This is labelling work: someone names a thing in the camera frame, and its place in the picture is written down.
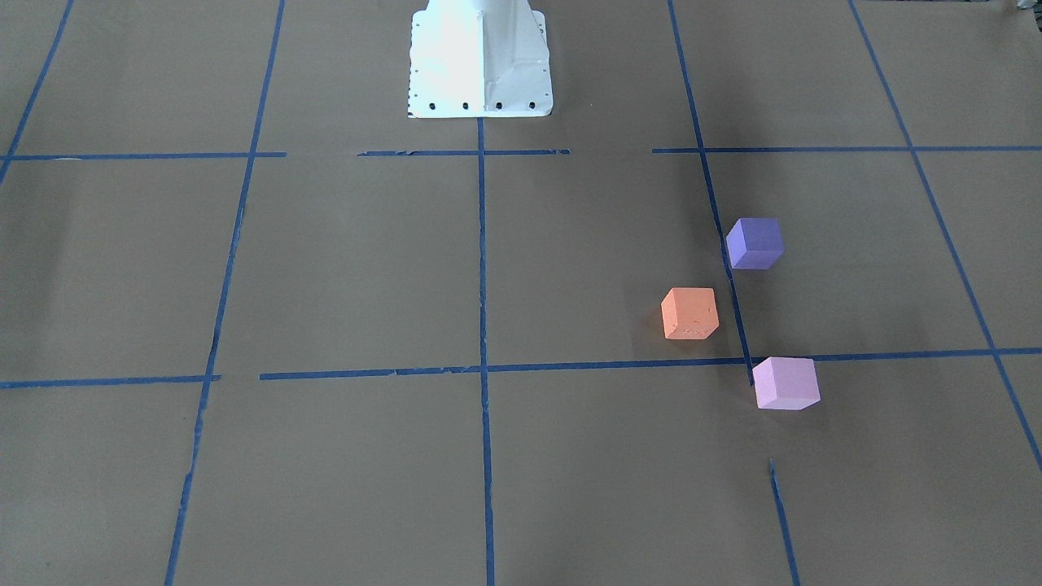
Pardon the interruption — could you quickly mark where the orange foam block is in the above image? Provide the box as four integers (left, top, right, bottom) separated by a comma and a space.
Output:
661, 288, 720, 340

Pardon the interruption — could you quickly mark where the dark purple foam block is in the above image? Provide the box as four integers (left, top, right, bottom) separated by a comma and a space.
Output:
725, 216, 786, 270

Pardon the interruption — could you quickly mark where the light pink foam block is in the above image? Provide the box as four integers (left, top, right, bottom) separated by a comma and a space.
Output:
752, 356, 821, 411

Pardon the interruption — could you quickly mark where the white pedestal column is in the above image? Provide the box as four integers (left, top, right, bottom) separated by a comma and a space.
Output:
407, 1, 554, 119

